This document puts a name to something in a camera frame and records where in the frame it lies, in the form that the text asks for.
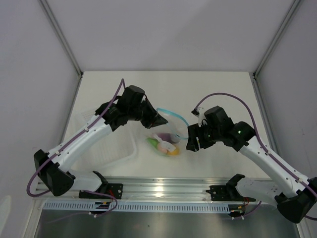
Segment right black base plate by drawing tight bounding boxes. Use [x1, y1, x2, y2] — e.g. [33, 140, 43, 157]
[206, 185, 256, 202]

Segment aluminium mounting rail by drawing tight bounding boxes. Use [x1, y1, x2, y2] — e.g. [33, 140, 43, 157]
[33, 176, 278, 206]

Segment yellow toy lemon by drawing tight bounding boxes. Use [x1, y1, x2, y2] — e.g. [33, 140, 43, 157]
[167, 147, 180, 156]

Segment white perforated plastic basket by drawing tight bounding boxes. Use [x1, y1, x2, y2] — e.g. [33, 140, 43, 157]
[74, 106, 138, 172]

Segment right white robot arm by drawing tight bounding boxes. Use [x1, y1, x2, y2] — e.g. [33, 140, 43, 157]
[186, 106, 317, 224]

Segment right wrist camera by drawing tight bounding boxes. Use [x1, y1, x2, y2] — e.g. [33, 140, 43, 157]
[191, 107, 206, 127]

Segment white slotted cable duct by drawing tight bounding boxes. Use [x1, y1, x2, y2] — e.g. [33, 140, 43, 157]
[43, 201, 230, 214]

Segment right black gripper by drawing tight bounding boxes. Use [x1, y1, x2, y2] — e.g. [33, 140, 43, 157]
[186, 120, 222, 152]

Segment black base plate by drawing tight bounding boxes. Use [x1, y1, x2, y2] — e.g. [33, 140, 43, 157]
[79, 183, 123, 199]
[206, 185, 256, 202]

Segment aluminium frame post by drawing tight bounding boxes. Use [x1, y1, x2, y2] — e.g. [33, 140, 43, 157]
[38, 0, 83, 77]
[253, 0, 304, 80]

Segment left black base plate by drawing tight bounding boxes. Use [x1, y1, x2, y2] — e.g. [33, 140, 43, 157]
[79, 183, 123, 199]

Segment left aluminium frame post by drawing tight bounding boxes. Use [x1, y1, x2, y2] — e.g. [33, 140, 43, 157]
[38, 0, 83, 77]

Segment purple toy eggplant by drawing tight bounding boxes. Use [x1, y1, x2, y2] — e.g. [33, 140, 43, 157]
[157, 133, 180, 144]

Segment peach coloured egg toy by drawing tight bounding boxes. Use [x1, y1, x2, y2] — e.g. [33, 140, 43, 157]
[157, 145, 168, 154]

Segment clear zip top bag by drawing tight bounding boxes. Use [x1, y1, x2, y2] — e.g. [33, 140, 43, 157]
[144, 108, 189, 157]

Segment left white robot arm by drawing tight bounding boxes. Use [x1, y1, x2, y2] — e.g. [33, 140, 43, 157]
[34, 85, 168, 198]

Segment right aluminium frame post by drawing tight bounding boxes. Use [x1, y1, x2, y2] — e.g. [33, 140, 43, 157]
[253, 0, 304, 80]

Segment green toy vegetable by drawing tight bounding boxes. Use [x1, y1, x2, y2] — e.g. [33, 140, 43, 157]
[146, 137, 159, 148]

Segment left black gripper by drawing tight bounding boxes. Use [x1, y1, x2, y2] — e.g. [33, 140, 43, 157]
[128, 98, 168, 129]

